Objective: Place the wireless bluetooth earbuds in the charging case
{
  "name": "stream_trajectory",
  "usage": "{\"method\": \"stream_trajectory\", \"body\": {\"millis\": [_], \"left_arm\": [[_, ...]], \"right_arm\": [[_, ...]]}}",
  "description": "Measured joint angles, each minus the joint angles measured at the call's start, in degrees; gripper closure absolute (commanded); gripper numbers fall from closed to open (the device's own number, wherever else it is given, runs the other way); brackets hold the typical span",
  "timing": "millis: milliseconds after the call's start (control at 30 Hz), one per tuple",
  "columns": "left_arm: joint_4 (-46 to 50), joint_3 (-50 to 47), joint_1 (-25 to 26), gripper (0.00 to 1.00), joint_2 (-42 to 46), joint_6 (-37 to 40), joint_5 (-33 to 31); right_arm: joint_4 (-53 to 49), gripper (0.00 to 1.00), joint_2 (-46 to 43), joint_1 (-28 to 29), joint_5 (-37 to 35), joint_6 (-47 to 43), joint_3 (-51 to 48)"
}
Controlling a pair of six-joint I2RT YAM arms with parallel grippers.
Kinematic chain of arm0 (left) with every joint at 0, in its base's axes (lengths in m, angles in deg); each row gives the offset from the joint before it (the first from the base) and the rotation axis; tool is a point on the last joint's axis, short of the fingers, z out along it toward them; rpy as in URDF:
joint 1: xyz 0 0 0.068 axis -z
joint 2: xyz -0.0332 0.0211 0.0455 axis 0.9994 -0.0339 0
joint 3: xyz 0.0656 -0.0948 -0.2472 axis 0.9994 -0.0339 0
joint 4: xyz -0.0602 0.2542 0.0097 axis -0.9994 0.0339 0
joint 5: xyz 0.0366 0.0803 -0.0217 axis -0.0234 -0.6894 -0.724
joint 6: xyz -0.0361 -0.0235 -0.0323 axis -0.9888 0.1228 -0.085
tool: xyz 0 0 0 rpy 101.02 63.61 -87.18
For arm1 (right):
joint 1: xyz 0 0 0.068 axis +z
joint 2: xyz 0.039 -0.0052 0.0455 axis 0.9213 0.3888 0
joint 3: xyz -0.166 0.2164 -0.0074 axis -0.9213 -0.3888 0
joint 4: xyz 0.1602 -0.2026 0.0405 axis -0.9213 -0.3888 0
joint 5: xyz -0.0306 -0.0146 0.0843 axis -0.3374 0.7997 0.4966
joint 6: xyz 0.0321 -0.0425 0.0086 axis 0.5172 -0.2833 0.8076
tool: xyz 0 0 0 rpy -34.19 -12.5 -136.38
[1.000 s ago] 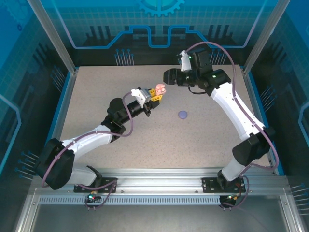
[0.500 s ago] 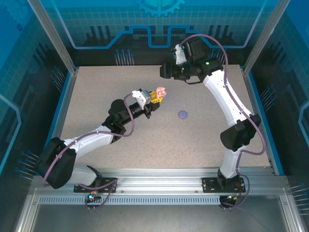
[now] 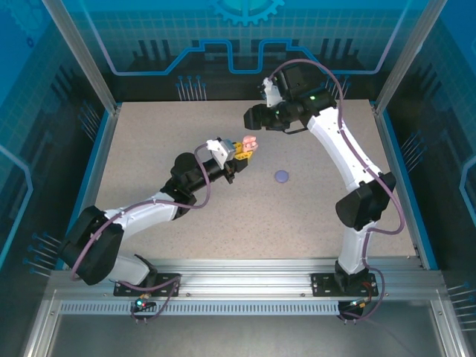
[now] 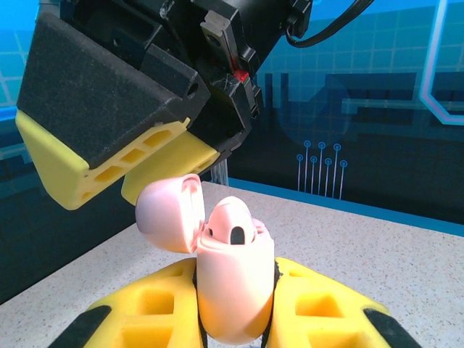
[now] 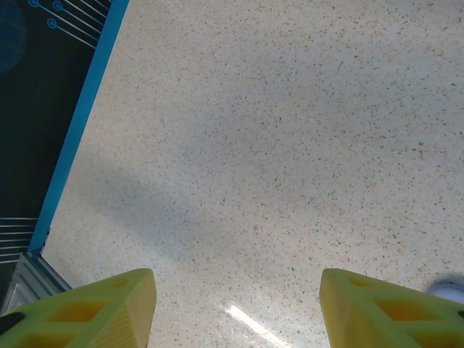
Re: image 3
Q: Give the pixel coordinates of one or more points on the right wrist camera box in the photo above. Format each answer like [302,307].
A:
[270,94]

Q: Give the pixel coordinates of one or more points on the small connector with LEDs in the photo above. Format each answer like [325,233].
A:
[356,304]
[140,304]

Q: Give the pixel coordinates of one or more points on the black base plate left arm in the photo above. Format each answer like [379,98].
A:
[165,284]

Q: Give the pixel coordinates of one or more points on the black base plate right arm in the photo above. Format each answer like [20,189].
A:
[323,286]

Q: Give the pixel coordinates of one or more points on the aluminium side rail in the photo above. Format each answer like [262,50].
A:
[390,148]
[103,148]

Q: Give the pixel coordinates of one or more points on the grey metal sheet panel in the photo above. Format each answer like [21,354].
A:
[241,334]

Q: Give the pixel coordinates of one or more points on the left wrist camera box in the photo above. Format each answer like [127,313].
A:
[223,148]

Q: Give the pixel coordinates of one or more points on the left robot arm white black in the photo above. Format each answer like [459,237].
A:
[145,215]

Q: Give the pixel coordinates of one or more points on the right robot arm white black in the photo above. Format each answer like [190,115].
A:
[334,148]

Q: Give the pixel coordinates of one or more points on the aluminium mounting rail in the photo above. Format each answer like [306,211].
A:
[241,279]

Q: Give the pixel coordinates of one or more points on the aluminium frame post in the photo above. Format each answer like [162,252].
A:
[82,56]
[409,56]

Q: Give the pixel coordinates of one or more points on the purple earbud charging case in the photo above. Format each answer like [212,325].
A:
[282,176]

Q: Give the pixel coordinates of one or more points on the pink earbud charging case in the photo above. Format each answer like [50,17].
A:
[250,143]

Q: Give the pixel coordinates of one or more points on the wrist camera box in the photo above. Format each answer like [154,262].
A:
[270,94]
[223,148]

